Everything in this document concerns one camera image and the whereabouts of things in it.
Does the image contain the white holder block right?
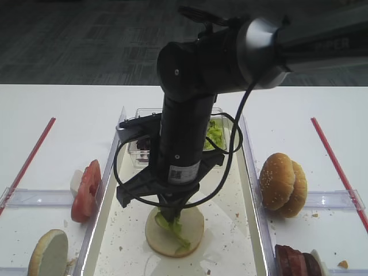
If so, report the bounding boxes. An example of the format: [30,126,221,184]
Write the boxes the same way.
[310,249,330,276]

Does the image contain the tomato slice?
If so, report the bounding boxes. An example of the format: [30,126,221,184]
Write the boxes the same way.
[71,159,101,223]

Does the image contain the white metal tray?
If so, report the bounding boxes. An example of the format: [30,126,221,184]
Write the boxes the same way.
[76,118,270,276]

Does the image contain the clear left upper crossbar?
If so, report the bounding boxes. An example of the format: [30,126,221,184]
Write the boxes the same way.
[1,187,74,208]

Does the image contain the clear right upper crossbar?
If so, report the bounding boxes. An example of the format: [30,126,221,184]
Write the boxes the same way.
[304,190,365,211]

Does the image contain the clear plastic container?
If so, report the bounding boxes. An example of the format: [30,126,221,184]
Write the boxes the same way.
[127,108,230,169]

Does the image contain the front sesame bun top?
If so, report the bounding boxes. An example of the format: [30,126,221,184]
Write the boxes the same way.
[259,152,296,210]

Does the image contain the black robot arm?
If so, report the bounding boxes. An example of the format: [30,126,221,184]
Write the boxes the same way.
[116,6,367,221]

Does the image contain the clear left long rail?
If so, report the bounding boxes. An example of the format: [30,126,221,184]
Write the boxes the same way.
[66,106,128,276]

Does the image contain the sesame bun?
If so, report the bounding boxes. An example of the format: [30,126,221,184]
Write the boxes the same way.
[259,152,296,210]
[279,161,308,218]

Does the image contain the clear right long rail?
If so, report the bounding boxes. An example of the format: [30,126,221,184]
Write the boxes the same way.
[239,116,278,275]

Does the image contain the clear long rail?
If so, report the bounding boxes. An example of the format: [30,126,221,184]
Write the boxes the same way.
[239,116,278,275]
[66,106,128,276]

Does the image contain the bun half cut side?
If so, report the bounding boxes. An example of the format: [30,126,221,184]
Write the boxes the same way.
[27,229,68,276]

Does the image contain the green lettuce pile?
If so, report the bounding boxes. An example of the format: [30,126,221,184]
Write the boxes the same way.
[206,118,225,150]

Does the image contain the bottom bun on tray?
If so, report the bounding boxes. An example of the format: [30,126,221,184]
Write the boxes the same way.
[145,207,204,258]

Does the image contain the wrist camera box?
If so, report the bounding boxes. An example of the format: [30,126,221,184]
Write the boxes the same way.
[116,113,162,144]

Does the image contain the white holder block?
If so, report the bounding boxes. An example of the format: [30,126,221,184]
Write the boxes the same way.
[70,170,83,198]
[310,249,330,276]

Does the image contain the purple cabbage pile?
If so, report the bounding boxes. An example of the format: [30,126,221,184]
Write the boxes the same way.
[136,137,151,163]

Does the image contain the white holder block left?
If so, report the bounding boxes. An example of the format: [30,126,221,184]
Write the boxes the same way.
[70,170,83,198]

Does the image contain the clear right lower crossbar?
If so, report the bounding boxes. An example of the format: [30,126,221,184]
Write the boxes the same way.
[328,269,368,276]

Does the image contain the clear crossbar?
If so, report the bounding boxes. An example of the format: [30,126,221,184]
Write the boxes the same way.
[328,269,368,276]
[1,187,74,208]
[304,190,365,211]

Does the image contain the dark meat patty slices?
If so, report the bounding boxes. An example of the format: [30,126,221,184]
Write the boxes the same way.
[275,244,321,276]

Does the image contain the green lettuce leaf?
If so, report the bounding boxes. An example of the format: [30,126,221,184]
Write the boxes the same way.
[154,211,191,249]

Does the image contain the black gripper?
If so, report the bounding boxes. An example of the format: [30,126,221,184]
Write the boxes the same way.
[116,95,224,221]

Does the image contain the rear sesame bun top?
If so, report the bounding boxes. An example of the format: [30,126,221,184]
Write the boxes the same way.
[279,161,308,218]

